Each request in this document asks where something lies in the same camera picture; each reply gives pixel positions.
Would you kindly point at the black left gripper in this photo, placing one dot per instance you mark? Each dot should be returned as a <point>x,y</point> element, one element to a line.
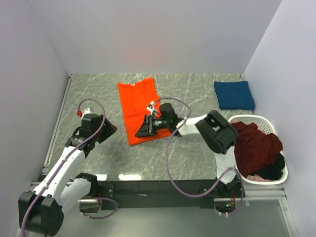
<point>109,129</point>

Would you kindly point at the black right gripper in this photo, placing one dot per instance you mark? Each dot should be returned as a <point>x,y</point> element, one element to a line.
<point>147,127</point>

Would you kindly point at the orange t shirt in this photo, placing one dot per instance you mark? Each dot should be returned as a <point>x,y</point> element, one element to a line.
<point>134,98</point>

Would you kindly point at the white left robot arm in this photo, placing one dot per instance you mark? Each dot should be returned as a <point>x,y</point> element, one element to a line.
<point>43,209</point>

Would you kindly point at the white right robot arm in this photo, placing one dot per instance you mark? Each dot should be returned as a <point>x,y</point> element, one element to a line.
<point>216,131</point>

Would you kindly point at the folded blue t shirt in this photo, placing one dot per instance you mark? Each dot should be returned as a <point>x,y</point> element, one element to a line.
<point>234,95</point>

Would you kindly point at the dark maroon t shirt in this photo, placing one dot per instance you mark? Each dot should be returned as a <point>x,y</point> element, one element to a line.
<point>254,149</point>

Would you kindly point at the pink garment in basket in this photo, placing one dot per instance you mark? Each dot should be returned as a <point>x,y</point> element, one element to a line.
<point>257,178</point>

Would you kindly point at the black garment in basket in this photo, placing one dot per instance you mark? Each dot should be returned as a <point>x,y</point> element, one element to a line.
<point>272,171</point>

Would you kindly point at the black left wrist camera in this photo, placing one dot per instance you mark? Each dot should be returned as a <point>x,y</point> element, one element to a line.
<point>91,121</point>

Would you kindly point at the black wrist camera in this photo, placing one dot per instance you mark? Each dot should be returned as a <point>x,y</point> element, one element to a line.
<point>167,111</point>
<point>91,121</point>

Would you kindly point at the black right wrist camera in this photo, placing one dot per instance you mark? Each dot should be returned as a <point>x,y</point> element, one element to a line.
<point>167,111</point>

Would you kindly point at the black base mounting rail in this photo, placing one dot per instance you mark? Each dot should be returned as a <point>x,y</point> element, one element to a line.
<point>154,194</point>

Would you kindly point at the aluminium frame rail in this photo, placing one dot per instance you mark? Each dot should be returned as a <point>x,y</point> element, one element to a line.
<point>266,193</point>

